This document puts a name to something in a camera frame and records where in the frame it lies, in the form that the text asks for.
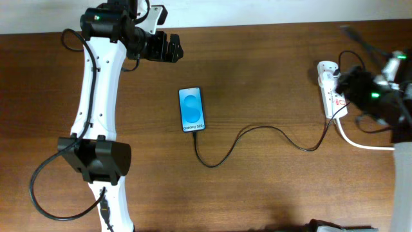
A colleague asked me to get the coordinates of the white USB wall charger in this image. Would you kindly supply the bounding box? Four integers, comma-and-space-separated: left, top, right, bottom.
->
317, 61, 341, 87

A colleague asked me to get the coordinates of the black USB charging cable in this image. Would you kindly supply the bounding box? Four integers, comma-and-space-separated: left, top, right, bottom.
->
192, 50, 368, 169

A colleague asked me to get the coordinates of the white power strip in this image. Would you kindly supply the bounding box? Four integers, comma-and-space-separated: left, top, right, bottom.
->
318, 77, 348, 119

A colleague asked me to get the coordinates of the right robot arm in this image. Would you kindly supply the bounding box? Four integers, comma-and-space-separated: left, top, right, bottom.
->
335, 48, 411, 231

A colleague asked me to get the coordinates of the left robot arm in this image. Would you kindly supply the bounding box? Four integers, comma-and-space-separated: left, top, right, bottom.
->
58, 1, 183, 231

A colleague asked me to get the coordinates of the blue screen Galaxy smartphone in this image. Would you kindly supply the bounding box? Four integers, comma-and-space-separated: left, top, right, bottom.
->
178, 87, 205, 133

